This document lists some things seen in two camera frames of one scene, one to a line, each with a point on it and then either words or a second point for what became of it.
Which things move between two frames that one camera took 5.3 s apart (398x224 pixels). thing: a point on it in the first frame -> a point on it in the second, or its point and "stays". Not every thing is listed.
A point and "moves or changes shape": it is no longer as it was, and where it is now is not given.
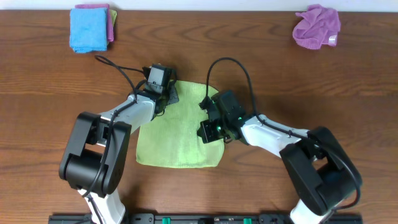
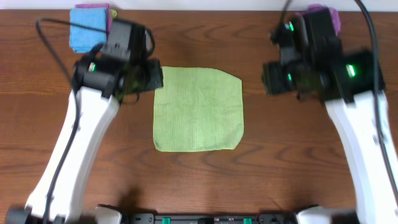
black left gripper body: [170, 95] -> [149, 72]
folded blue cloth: [88, 30] stays
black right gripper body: [223, 123] -> [286, 80]
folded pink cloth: [110, 30] stays
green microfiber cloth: [171, 139] moves or changes shape
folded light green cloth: [114, 15] stays
